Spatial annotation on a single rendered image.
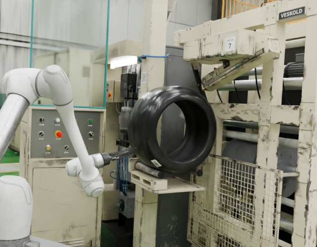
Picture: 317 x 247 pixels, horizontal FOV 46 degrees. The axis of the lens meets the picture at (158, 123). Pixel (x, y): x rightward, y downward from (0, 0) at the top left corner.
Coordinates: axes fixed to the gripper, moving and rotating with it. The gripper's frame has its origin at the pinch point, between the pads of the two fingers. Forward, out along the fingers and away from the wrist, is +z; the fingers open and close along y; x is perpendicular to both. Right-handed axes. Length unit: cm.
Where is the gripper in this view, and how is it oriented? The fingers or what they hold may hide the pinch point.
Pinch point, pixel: (133, 150)
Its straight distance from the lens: 227.4
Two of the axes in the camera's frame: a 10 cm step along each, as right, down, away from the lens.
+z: 8.7, -2.3, 4.4
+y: -4.6, -0.6, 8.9
